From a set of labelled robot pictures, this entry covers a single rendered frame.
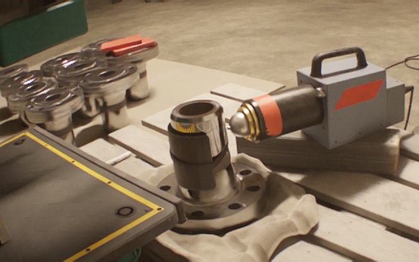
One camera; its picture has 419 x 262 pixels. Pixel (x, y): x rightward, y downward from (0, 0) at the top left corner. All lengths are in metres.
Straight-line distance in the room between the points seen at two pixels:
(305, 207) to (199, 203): 0.23
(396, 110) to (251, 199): 0.48
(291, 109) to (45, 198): 0.58
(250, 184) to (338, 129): 0.25
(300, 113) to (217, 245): 0.35
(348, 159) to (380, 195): 0.15
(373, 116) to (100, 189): 0.69
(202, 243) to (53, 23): 0.57
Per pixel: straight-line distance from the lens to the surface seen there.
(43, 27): 0.67
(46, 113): 1.77
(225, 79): 2.44
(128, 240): 0.82
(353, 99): 1.20
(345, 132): 1.22
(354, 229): 1.07
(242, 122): 1.11
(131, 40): 2.29
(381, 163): 1.25
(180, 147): 1.06
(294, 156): 1.30
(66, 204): 0.96
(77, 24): 0.70
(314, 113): 1.16
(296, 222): 1.05
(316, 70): 1.18
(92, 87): 1.89
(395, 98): 1.31
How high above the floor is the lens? 0.78
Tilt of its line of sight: 24 degrees down
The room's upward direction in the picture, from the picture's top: 7 degrees counter-clockwise
